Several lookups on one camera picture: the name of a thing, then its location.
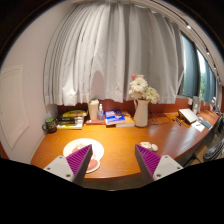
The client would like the orange book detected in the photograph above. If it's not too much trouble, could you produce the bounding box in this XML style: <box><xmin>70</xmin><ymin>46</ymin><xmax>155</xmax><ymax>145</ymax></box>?
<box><xmin>117</xmin><ymin>111</ymin><xmax>134</xmax><ymax>127</ymax></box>

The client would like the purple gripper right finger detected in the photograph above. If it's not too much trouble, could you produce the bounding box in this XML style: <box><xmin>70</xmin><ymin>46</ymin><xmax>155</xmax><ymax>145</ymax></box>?
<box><xmin>134</xmin><ymin>144</ymin><xmax>184</xmax><ymax>184</ymax></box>

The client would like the office chair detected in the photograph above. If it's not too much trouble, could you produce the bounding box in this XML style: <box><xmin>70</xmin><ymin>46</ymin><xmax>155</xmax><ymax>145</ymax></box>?
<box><xmin>203</xmin><ymin>117</ymin><xmax>224</xmax><ymax>162</ymax></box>

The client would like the white paper sheet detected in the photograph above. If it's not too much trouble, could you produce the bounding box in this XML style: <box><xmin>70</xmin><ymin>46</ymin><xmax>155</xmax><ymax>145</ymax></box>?
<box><xmin>192</xmin><ymin>121</ymin><xmax>205</xmax><ymax>132</ymax></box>

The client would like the blue book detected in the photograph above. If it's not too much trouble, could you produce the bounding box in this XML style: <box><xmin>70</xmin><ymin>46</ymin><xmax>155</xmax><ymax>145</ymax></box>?
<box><xmin>105</xmin><ymin>110</ymin><xmax>125</xmax><ymax>125</ymax></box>

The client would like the dark smartphone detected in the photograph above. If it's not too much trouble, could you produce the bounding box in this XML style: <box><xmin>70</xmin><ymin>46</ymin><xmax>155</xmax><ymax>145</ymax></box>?
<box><xmin>201</xmin><ymin>120</ymin><xmax>212</xmax><ymax>130</ymax></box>

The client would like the dark green mug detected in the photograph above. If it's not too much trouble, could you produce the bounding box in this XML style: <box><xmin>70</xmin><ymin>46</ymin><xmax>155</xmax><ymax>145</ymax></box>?
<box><xmin>42</xmin><ymin>117</ymin><xmax>57</xmax><ymax>133</ymax></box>

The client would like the white cylindrical container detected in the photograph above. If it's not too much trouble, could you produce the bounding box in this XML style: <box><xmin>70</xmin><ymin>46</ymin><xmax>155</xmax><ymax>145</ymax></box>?
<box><xmin>88</xmin><ymin>99</ymin><xmax>99</xmax><ymax>120</ymax></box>

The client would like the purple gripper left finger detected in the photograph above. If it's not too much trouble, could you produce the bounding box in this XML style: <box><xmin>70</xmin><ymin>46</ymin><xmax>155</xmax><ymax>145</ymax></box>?
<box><xmin>43</xmin><ymin>143</ymin><xmax>94</xmax><ymax>186</ymax></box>

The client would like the white ceramic vase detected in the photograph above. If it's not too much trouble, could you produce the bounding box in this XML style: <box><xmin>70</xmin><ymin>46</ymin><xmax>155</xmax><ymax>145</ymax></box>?
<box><xmin>134</xmin><ymin>100</ymin><xmax>149</xmax><ymax>127</ymax></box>

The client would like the round white mouse pad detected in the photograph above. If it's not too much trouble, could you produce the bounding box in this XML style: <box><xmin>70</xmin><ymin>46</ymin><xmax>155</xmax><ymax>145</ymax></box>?
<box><xmin>62</xmin><ymin>137</ymin><xmax>105</xmax><ymax>174</ymax></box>

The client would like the white pleated curtain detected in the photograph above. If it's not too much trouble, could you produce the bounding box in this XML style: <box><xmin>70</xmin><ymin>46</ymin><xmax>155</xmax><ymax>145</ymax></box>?
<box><xmin>44</xmin><ymin>2</ymin><xmax>184</xmax><ymax>106</ymax></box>

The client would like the white flower bouquet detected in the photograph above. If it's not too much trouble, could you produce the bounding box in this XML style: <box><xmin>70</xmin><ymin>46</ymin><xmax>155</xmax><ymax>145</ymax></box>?
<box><xmin>129</xmin><ymin>74</ymin><xmax>160</xmax><ymax>104</ymax></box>

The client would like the stack of yellow black books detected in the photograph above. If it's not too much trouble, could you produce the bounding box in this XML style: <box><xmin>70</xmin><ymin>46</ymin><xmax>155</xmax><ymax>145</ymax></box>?
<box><xmin>57</xmin><ymin>110</ymin><xmax>87</xmax><ymax>130</ymax></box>

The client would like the clear sanitizer bottle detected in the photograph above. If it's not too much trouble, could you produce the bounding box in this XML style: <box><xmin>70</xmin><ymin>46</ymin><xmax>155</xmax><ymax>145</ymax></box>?
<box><xmin>98</xmin><ymin>104</ymin><xmax>104</xmax><ymax>121</ymax></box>

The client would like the white computer mouse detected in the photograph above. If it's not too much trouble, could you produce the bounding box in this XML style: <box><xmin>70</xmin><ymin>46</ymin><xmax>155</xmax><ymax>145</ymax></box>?
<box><xmin>140</xmin><ymin>142</ymin><xmax>158</xmax><ymax>152</ymax></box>

